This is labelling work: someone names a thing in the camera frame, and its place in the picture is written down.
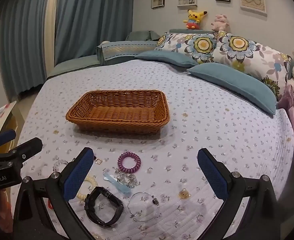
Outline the teal flat pillow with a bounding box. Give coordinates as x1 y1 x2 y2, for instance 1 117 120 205
187 63 278 117
135 50 199 68

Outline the folded teal blanket gold stripe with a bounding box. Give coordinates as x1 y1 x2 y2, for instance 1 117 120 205
96 41 160 65

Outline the black wrist watch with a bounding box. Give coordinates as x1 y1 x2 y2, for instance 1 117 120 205
84 186 124 228

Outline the thin silver bangle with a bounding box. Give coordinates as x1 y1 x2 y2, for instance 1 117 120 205
127 192 160 222

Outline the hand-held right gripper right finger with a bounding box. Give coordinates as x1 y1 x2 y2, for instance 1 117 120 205
197 148 281 240

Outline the pink cloth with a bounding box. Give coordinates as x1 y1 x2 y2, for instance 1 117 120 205
277 85 294 140

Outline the cream spiral hair tie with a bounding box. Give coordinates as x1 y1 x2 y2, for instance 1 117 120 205
76 175 99 202

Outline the light framed butterfly picture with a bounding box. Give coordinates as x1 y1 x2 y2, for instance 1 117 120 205
240 0 267 17

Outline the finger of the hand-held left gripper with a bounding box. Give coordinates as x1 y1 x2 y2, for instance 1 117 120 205
0 138 43 162
0 130 16 150

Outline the pink plush toy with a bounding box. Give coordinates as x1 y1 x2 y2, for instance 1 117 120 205
211 14 231 32

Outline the lavender floral quilted bedspread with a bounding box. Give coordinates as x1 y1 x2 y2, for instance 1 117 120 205
10 60 294 240

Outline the clear crystal bead bracelet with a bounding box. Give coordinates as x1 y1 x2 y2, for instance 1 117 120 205
113 170 137 188

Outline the brown wicker basket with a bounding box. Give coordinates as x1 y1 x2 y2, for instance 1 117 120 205
65 89 170 135

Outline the light blue hair clip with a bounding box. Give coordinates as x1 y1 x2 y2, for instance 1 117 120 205
103 172 132 195

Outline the purple spiral hair tie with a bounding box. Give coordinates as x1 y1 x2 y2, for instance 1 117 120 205
117 151 141 172

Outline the blue curtain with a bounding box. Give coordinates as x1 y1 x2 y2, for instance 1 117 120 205
0 0 50 95
54 0 134 65

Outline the wooden side table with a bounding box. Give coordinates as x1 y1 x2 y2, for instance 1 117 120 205
0 101 18 133

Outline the yellow plush toy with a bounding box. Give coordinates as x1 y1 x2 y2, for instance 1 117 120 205
182 9 208 30

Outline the clear round bead bracelet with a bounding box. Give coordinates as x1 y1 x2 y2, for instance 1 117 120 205
52 158 70 173

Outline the green bed sheet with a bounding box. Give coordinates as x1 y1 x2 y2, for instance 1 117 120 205
47 55 102 80

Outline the floral pillow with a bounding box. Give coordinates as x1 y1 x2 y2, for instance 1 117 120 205
154 32 217 64
212 31 291 100

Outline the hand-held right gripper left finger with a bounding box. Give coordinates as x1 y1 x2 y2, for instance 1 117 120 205
13 147 97 240

